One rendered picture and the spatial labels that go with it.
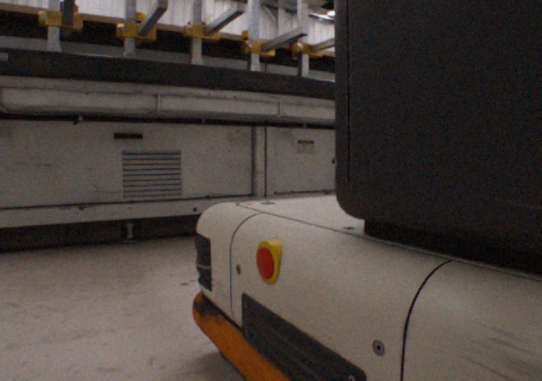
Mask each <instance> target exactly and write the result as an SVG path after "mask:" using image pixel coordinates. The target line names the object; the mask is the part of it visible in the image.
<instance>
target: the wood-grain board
mask: <svg viewBox="0 0 542 381"><path fill-rule="evenodd" d="M46 10H48V11H49V9H47V8H43V7H41V8H38V7H33V6H29V7H28V6H24V5H19V4H17V5H16V4H11V3H6V2H5V3H2V2H0V15H4V16H14V17H19V18H29V19H34V20H36V19H39V18H40V11H42V12H45V11H46ZM81 14H82V15H83V25H84V26H85V25H90V26H95V27H100V26H101V27H105V28H110V29H113V28H116V25H117V24H120V23H124V22H125V18H121V17H117V16H114V17H111V16H107V15H93V14H84V13H81ZM154 26H156V34H160V35H162V34H166V35H170V36H175V37H181V38H183V27H184V26H181V25H171V24H165V23H161V22H159V23H156V24H155V25H154ZM220 38H221V39H220V40H218V41H217V42H221V43H227V44H239V45H242V44H243V42H244V41H243V40H242V35H239V34H233V33H228V32H227V33H223V32H220ZM275 50H280V51H285V52H291V53H292V51H291V48H289V46H288V44H284V45H282V46H280V47H277V48H275ZM320 57H321V58H325V59H327V60H333V61H335V51H329V50H324V51H322V56H320Z"/></svg>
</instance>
